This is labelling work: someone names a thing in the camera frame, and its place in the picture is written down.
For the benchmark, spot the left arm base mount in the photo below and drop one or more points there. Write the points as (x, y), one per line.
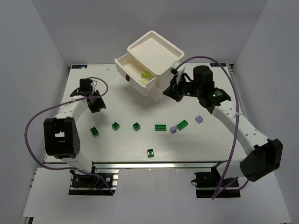
(88, 185)

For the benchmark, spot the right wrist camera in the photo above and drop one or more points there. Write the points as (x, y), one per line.
(177, 70)

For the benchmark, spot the dark green lego left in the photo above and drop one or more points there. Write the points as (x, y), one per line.
(94, 131)

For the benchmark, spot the dark green lego front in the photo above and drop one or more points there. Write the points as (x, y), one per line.
(150, 153)

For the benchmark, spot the green long lego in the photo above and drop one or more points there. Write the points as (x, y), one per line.
(182, 125)
(160, 127)

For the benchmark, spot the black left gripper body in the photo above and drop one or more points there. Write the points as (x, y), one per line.
(96, 105)

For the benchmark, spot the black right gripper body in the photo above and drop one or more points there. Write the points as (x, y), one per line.
(177, 87)

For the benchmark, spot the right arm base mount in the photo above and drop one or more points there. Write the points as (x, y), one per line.
(206, 185)

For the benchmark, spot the lilac square lego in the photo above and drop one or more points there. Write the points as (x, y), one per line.
(199, 119)

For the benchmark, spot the dark green lego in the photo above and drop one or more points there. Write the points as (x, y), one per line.
(150, 153)
(115, 126)
(94, 131)
(136, 126)

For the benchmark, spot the white drawer cabinet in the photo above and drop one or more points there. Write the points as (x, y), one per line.
(157, 54)

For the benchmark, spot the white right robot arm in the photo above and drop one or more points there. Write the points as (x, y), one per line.
(263, 154)

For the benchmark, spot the lilac small lego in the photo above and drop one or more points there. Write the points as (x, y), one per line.
(173, 129)

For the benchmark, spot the dark green lego middle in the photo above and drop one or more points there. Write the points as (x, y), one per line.
(136, 126)

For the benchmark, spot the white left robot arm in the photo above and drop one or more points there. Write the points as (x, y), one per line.
(60, 133)

